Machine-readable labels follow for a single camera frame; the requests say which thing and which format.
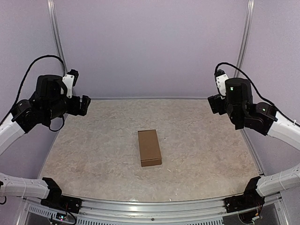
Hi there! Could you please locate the brown cardboard box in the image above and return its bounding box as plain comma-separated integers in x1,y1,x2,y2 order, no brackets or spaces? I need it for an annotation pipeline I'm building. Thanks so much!
138,129,162,167

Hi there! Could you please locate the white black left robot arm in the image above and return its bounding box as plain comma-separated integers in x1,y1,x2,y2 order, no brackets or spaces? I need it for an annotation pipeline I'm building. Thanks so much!
0,69,91,209

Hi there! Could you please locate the aluminium corner post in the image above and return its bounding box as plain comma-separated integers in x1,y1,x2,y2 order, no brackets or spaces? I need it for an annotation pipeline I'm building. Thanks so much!
236,0,255,69
47,0,68,73

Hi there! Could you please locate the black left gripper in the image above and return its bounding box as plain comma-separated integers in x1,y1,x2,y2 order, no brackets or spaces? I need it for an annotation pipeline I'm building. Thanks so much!
44,94,90,121

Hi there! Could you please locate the aluminium front frame rail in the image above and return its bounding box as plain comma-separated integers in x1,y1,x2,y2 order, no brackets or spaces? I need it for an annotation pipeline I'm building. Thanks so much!
14,185,289,225

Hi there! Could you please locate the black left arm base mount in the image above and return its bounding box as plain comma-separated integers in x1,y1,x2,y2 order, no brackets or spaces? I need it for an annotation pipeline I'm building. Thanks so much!
41,195,83,214

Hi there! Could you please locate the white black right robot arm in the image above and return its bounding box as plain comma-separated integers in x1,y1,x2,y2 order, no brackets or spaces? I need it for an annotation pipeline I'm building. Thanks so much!
208,75,300,208

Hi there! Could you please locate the right aluminium corner post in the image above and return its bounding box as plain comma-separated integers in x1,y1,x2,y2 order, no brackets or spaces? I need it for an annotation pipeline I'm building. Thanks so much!
236,0,255,69

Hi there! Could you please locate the left aluminium corner post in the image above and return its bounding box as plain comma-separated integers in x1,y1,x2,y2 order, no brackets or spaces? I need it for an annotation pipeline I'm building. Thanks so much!
47,0,68,73

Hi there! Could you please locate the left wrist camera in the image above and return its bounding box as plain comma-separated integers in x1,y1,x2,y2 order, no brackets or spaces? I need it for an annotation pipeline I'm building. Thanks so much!
61,69,79,98

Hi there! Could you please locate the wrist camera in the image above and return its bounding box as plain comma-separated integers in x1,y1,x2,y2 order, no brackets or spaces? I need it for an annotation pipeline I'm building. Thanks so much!
61,69,79,98
215,69,229,98

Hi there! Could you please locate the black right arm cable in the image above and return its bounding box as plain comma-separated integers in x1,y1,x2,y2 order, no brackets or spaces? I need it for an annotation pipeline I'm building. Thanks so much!
214,62,300,128

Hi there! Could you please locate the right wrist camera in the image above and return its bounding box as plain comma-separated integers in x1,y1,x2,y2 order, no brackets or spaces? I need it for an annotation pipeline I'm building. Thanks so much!
215,69,229,98

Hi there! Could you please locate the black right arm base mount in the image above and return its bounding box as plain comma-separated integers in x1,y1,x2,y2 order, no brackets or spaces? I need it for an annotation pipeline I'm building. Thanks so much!
224,193,265,213

